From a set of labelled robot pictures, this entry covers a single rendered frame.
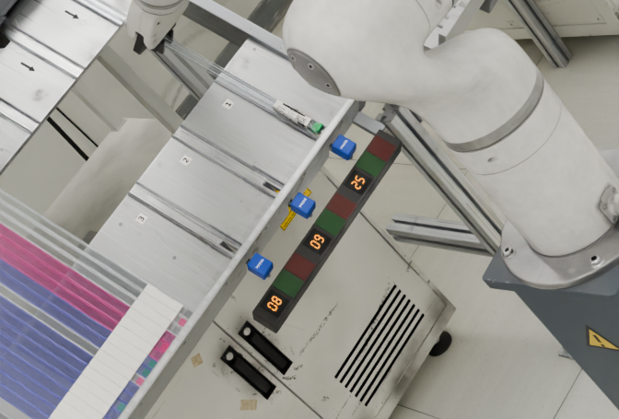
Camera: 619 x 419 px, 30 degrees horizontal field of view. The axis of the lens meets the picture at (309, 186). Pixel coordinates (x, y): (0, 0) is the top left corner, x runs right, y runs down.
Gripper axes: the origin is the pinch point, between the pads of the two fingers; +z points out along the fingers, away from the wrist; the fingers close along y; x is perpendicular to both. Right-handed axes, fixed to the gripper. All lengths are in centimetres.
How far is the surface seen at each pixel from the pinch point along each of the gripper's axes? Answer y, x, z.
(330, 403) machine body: 22, 54, 51
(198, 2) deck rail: -8.5, 1.3, 0.2
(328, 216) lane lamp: 10.2, 37.0, -3.9
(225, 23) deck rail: -8.0, 6.7, 0.2
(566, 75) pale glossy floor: -78, 60, 78
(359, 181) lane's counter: 3.1, 37.9, -4.0
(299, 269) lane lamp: 19.1, 37.9, -4.0
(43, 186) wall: -8, -48, 180
